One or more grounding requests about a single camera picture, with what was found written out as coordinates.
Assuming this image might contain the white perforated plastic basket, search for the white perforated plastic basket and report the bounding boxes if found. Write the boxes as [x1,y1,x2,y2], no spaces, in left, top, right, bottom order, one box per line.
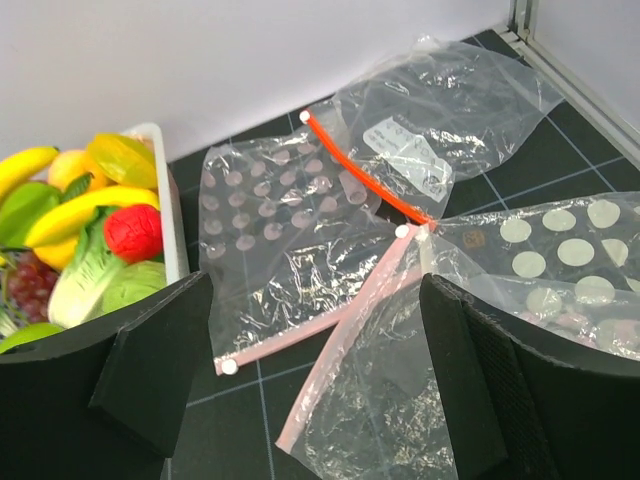
[123,122,189,284]

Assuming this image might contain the aluminium frame rail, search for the aluminium frame rail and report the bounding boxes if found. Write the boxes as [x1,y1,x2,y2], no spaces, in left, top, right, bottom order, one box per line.
[499,1,639,165]

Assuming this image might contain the pink dotted zip bag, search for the pink dotted zip bag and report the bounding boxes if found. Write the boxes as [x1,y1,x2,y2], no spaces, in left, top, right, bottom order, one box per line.
[199,128,395,375]

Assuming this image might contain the pink zipper clear bag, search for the pink zipper clear bag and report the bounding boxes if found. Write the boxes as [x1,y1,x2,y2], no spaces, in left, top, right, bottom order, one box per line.
[276,225,457,479]

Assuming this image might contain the long yellow banana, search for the long yellow banana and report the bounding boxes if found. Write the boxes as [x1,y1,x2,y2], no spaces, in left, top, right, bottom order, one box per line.
[0,146,60,200]

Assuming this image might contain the orange zipper clear bag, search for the orange zipper clear bag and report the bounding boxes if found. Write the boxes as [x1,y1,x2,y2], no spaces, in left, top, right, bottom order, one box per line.
[300,36,563,224]

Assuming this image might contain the yellow orange peach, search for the yellow orange peach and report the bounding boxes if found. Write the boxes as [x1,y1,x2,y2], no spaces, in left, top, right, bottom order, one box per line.
[47,150,110,191]

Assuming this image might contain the white dotted zip bag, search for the white dotted zip bag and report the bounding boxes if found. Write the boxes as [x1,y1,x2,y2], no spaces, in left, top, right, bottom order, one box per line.
[420,192,639,360]

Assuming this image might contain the green apple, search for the green apple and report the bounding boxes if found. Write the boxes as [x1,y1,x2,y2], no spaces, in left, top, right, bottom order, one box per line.
[0,323,65,354]

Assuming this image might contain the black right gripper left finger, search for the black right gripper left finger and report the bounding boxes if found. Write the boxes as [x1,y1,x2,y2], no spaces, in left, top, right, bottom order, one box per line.
[1,272,213,479]

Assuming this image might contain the yellow bell pepper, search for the yellow bell pepper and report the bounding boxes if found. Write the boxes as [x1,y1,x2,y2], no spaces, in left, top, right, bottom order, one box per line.
[34,235,79,271]

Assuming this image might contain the red grape bunch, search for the red grape bunch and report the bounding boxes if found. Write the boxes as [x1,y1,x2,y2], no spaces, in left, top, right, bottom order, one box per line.
[3,251,59,324]

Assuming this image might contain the red apple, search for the red apple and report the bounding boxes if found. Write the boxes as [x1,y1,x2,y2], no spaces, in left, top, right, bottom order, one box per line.
[103,204,163,264]

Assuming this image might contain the round green cabbage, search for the round green cabbage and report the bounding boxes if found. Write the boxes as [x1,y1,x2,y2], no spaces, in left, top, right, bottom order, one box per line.
[101,261,167,314]

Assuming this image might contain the yellow starfruit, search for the yellow starfruit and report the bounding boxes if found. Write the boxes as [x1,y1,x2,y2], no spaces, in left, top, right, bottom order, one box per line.
[86,133,158,189]

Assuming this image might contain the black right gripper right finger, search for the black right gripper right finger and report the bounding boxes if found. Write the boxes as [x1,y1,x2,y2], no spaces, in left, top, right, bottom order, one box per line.
[420,274,639,479]

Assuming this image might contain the green spring onion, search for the green spring onion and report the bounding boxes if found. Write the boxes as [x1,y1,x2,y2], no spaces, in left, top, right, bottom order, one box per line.
[1,246,21,339]

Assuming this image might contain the napa cabbage lettuce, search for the napa cabbage lettuce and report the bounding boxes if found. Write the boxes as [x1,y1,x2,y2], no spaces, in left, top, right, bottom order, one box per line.
[48,206,126,329]

